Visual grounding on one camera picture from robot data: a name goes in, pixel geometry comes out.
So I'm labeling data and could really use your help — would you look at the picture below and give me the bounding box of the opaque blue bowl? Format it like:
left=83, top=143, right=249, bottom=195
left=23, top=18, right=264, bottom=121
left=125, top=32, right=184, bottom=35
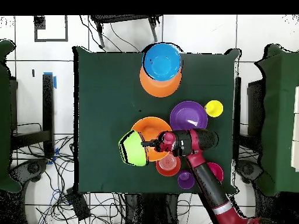
left=142, top=43, right=182, bottom=82

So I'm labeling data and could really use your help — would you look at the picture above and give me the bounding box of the bundle of floor cables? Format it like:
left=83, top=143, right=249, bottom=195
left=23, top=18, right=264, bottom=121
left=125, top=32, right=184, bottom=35
left=11, top=122, right=127, bottom=224

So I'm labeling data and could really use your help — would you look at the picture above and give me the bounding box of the wide purple bowl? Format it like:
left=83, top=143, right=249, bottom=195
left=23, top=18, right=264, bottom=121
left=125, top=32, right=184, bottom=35
left=169, top=100, right=208, bottom=131

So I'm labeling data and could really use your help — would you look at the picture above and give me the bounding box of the large orange bowl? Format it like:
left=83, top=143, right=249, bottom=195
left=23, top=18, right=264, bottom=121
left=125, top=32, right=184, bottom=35
left=131, top=116, right=173, bottom=162
left=139, top=66, right=182, bottom=98

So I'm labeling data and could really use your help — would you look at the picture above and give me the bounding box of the purple cup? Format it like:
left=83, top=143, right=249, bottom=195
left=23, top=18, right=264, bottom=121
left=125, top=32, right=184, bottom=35
left=177, top=169, right=196, bottom=190

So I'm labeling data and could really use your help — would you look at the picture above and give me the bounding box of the green bowl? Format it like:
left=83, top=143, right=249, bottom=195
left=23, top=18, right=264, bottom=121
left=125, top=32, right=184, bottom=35
left=118, top=129, right=148, bottom=167

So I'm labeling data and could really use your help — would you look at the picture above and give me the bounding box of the black power strip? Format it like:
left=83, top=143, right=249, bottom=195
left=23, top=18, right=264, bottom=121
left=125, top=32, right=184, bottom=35
left=65, top=187, right=91, bottom=221

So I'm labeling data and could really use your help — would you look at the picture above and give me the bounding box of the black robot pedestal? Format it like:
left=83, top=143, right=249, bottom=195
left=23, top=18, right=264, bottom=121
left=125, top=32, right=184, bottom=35
left=123, top=193, right=180, bottom=224

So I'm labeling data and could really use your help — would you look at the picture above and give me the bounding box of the yellow cup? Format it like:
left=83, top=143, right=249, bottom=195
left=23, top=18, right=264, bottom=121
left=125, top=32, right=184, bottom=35
left=204, top=100, right=224, bottom=118

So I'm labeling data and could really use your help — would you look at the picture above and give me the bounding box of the pink bowl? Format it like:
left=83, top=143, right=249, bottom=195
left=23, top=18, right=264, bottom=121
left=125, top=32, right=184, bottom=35
left=206, top=162, right=224, bottom=183

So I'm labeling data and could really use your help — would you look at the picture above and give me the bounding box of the dark green tablecloth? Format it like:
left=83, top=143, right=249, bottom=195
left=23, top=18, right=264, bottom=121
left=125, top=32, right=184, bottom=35
left=72, top=45, right=241, bottom=195

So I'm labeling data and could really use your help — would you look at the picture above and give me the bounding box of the black beam with blue tape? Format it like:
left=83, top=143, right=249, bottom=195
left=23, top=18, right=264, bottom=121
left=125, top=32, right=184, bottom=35
left=10, top=72, right=57, bottom=159

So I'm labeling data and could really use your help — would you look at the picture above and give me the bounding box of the neighbouring green table cloth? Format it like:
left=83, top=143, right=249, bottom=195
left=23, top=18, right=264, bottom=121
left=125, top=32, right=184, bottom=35
left=253, top=44, right=299, bottom=197
left=0, top=39, right=23, bottom=193

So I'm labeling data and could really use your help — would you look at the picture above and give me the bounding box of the black metal stand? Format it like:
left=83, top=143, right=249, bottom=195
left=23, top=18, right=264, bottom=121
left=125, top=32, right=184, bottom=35
left=89, top=15, right=162, bottom=48

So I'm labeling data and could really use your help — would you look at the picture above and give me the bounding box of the small red-orange bowl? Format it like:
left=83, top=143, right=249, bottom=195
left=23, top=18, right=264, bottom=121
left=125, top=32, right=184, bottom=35
left=155, top=152, right=182, bottom=177

